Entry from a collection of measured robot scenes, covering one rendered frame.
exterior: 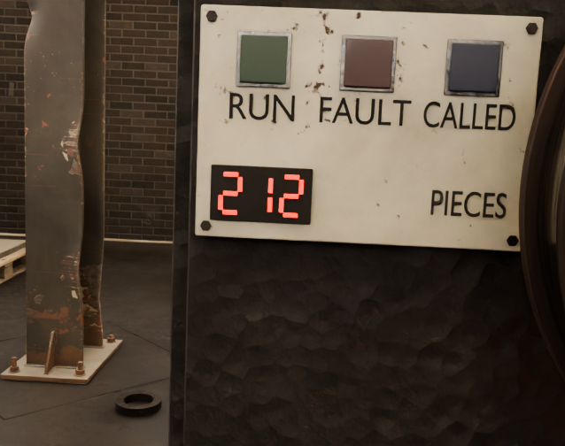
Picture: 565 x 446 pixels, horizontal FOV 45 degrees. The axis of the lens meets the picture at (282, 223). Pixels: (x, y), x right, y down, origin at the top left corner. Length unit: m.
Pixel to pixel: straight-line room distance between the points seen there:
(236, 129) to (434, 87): 0.16
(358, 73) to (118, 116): 6.26
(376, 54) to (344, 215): 0.13
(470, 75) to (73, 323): 2.84
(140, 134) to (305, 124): 6.18
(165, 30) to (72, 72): 3.64
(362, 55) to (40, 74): 2.70
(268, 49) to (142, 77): 6.19
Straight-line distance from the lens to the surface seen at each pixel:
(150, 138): 6.68
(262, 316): 0.58
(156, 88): 6.67
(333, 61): 0.54
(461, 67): 0.54
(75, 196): 3.13
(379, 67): 0.53
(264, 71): 0.53
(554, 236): 0.43
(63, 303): 3.23
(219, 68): 0.54
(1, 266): 5.16
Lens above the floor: 1.15
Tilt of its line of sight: 8 degrees down
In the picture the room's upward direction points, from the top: 3 degrees clockwise
